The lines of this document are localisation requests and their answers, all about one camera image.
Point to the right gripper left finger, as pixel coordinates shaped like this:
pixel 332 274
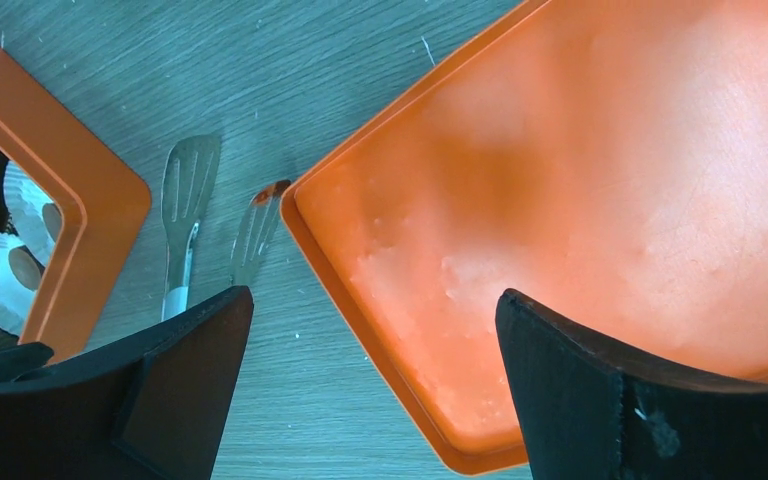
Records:
pixel 151 405

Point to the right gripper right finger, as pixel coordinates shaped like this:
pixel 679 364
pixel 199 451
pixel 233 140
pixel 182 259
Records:
pixel 592 407

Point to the orange box lid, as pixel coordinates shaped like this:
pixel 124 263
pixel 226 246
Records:
pixel 608 159

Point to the white paper cup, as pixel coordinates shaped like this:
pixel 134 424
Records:
pixel 20 279
pixel 34 215

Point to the orange compartment box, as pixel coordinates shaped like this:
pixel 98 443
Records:
pixel 102 201

